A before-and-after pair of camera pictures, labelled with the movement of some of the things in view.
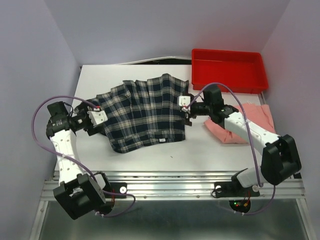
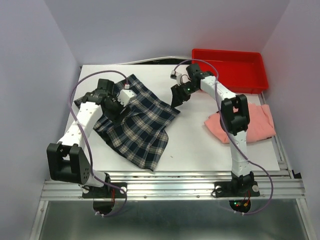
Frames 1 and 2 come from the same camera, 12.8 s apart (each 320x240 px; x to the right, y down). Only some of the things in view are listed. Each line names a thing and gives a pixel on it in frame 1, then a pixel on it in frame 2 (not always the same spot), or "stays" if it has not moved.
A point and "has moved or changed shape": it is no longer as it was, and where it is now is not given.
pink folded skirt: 257,114 stays
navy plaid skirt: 143,111 has moved or changed shape
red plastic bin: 244,72 stays
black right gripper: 190,115 → 177,96
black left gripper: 85,107 → 117,118
